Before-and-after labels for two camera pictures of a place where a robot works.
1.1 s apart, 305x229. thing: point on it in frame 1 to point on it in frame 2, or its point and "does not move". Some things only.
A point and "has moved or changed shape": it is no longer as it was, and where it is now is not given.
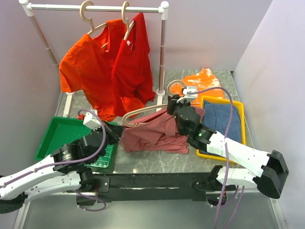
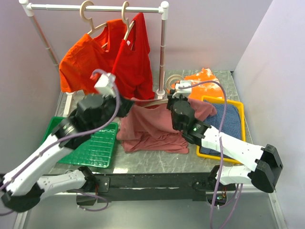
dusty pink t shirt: [157, 131] has moved or changed shape
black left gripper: [115, 132] to [125, 106]
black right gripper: [172, 104] does not move
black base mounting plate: [128, 187] does not move
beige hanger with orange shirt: [90, 20] does not move
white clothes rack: [30, 8] does not move
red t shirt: [132, 76] does not move
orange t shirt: [86, 67] does not move
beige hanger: [125, 124] to [147, 102]
